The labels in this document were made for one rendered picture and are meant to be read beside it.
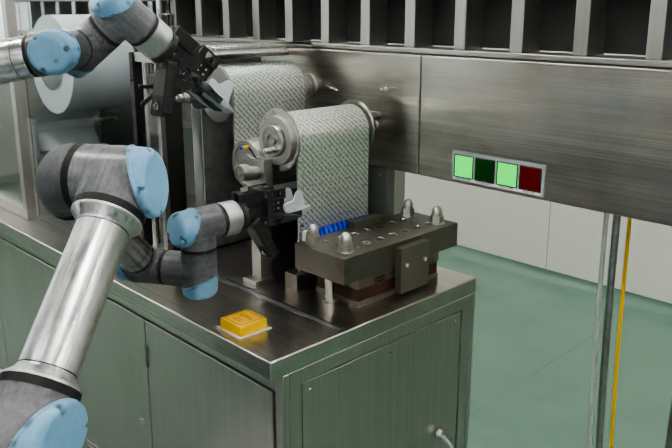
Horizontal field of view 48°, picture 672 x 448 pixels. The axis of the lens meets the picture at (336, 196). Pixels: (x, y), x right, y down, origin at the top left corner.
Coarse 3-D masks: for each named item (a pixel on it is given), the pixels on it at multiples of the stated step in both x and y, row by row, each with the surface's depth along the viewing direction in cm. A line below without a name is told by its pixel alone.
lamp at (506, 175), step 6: (498, 162) 170; (498, 168) 170; (504, 168) 169; (510, 168) 168; (516, 168) 166; (498, 174) 170; (504, 174) 169; (510, 174) 168; (516, 174) 167; (498, 180) 170; (504, 180) 169; (510, 180) 168
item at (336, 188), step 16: (320, 160) 177; (336, 160) 180; (352, 160) 184; (304, 176) 174; (320, 176) 178; (336, 176) 181; (352, 176) 185; (304, 192) 175; (320, 192) 179; (336, 192) 182; (352, 192) 186; (320, 208) 180; (336, 208) 183; (352, 208) 188; (304, 224) 177; (320, 224) 181
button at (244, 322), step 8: (240, 312) 158; (248, 312) 158; (224, 320) 155; (232, 320) 154; (240, 320) 154; (248, 320) 154; (256, 320) 154; (264, 320) 155; (224, 328) 155; (232, 328) 153; (240, 328) 151; (248, 328) 153; (256, 328) 154; (240, 336) 152
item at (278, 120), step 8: (264, 120) 176; (272, 120) 173; (280, 120) 171; (264, 128) 176; (288, 128) 170; (288, 136) 170; (288, 144) 171; (288, 152) 171; (272, 160) 176; (280, 160) 174; (288, 160) 173
